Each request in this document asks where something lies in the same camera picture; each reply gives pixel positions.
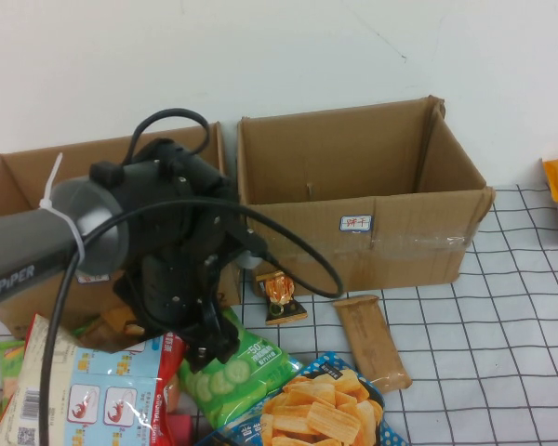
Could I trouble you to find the small black orange snack packet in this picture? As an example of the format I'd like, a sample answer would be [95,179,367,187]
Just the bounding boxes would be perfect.
[254,270,309,326]

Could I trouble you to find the open cardboard box blue label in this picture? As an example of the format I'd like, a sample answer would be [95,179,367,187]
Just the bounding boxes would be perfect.
[235,95,498,298]

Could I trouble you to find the blue dotted potato chip bag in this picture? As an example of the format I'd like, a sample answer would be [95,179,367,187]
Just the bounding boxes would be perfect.
[199,351,408,446]

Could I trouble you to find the open cardboard box marked F2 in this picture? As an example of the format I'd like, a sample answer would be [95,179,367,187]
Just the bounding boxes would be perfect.
[0,121,243,340]

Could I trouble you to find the short black cable loop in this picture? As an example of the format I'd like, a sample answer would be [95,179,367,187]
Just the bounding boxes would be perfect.
[123,107,214,166]

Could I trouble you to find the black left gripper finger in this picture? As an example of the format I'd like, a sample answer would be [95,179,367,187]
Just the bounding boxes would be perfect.
[199,301,241,367]
[183,328,216,374]

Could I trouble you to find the hot pink foam block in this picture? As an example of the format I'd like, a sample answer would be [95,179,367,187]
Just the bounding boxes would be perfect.
[166,414,196,446]

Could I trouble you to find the green snack bag with barcode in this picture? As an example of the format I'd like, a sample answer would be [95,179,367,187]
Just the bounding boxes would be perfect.
[0,337,29,405]

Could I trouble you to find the green Lay's cucumber chip bag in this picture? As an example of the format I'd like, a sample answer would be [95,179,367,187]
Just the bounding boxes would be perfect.
[176,306,304,431]

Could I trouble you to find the brown burger print snack pack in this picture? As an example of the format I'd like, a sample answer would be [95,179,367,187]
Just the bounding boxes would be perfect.
[72,304,148,352]

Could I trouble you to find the white black grid tablecloth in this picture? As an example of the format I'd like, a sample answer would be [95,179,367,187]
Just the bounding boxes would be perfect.
[0,183,558,446]

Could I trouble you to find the shrimp cracker bag blue red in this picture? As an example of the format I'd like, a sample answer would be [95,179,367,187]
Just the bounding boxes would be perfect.
[0,313,190,446]

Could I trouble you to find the thick black cable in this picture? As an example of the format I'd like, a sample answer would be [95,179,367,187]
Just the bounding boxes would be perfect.
[39,194,345,446]

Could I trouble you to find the white zip tie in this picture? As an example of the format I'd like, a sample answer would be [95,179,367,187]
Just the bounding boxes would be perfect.
[39,151,87,259]

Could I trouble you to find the blue rimmed white label sticker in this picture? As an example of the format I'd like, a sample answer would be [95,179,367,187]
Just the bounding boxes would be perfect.
[338,214,376,233]

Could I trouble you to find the brown foil snack bar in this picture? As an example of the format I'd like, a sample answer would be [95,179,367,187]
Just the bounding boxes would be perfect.
[332,295,414,395]

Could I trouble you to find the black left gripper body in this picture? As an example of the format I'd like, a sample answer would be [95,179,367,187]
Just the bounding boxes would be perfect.
[113,217,243,348]

